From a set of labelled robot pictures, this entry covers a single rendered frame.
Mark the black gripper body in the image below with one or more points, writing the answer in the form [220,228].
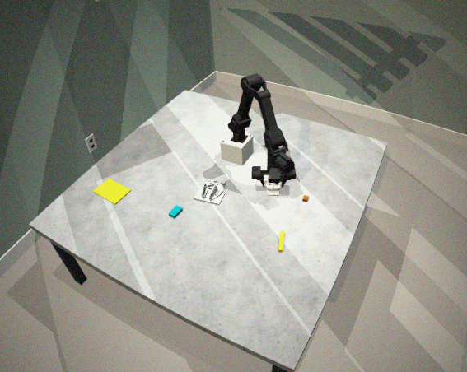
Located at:
[257,172]

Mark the yellow flat bar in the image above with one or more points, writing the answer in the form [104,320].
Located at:
[280,249]

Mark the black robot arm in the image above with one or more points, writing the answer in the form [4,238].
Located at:
[273,136]

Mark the teal rectangular block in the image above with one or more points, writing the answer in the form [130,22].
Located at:
[175,212]

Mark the yellow flat square plate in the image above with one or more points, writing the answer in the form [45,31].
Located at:
[112,191]

